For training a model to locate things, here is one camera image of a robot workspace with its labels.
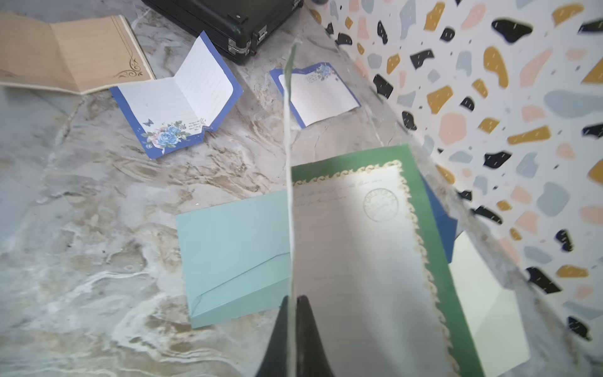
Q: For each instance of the dark blue envelope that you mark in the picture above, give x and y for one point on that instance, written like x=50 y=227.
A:
x=441 y=228

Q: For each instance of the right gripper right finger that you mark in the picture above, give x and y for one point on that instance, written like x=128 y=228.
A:
x=311 y=358

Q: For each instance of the light blue envelope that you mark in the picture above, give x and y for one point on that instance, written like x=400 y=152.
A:
x=235 y=258

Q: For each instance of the beige letter paper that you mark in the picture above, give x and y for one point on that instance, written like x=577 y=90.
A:
x=76 y=57

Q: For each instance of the cream white envelope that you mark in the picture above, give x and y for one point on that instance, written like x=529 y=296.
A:
x=491 y=310

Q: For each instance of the black box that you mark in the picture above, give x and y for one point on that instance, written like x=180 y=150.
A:
x=237 y=28

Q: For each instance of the white green-bordered letter paper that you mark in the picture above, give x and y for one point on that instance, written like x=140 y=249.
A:
x=383 y=307

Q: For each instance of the white blue-bordered letter paper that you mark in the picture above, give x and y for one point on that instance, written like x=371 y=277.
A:
x=173 y=113

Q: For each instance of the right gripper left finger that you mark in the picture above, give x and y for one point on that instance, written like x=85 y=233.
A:
x=274 y=363

